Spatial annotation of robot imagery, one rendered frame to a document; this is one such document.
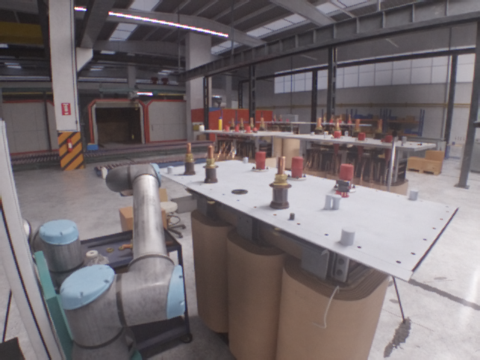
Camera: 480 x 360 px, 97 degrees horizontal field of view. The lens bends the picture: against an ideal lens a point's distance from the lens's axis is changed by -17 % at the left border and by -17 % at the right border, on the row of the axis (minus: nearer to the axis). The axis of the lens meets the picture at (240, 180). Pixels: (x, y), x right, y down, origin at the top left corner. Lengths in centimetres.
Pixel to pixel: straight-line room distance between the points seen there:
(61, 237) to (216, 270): 98
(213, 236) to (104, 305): 99
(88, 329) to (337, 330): 87
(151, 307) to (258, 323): 89
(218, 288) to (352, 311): 99
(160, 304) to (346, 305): 67
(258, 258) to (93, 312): 79
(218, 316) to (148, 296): 127
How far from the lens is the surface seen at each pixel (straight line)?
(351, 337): 119
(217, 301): 188
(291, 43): 1180
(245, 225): 130
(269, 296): 140
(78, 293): 74
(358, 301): 107
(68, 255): 119
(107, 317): 77
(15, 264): 82
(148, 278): 75
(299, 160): 152
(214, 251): 165
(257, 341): 163
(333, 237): 83
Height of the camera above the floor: 171
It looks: 13 degrees down
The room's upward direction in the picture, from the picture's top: straight up
